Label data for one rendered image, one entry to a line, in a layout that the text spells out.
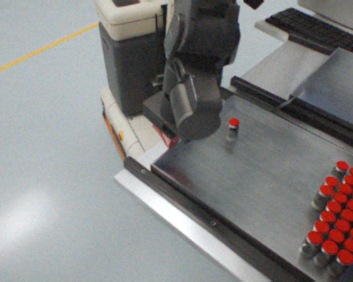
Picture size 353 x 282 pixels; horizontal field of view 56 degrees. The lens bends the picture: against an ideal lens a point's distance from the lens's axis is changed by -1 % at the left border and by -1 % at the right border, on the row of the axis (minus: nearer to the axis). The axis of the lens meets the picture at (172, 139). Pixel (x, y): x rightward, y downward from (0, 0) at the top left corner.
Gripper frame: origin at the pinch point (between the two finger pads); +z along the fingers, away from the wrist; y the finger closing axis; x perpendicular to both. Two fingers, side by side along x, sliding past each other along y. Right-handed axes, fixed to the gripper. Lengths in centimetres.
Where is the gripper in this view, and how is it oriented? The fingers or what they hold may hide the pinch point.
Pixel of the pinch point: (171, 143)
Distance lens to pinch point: 62.2
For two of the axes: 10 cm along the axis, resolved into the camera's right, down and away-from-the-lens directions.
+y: 7.0, 6.2, -3.7
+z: -1.1, 6.0, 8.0
